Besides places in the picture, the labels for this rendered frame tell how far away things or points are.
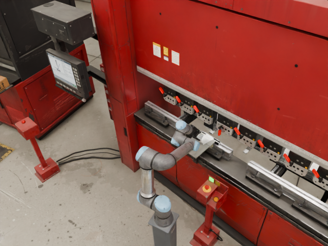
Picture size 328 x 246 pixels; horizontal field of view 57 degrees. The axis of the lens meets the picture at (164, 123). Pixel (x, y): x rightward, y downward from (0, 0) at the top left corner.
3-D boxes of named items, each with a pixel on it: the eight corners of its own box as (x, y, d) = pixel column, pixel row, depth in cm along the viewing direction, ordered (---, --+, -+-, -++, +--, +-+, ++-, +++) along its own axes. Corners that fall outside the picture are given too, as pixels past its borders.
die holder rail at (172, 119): (145, 110, 315) (144, 103, 309) (149, 107, 319) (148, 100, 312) (180, 132, 289) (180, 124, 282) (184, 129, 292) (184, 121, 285)
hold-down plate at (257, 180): (245, 177, 245) (245, 175, 243) (248, 174, 248) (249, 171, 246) (278, 198, 229) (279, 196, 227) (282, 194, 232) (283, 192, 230)
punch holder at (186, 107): (179, 108, 268) (179, 93, 257) (185, 104, 272) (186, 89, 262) (192, 115, 260) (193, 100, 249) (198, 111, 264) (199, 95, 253)
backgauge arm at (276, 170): (262, 184, 256) (265, 174, 247) (297, 144, 290) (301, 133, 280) (271, 189, 252) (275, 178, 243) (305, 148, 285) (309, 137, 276)
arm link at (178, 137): (180, 147, 225) (187, 133, 226) (168, 141, 230) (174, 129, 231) (184, 149, 232) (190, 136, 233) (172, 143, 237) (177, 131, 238)
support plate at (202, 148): (179, 148, 257) (179, 147, 256) (198, 132, 270) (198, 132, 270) (195, 158, 247) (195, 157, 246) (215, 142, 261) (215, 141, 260)
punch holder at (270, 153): (258, 152, 225) (263, 136, 214) (264, 146, 229) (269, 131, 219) (277, 162, 217) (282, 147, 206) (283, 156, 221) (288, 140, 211)
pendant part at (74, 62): (55, 83, 293) (44, 50, 270) (65, 77, 300) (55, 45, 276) (85, 99, 271) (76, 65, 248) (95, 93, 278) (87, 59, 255)
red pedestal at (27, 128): (34, 174, 368) (9, 123, 313) (52, 162, 381) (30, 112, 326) (42, 183, 357) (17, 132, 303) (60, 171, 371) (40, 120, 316)
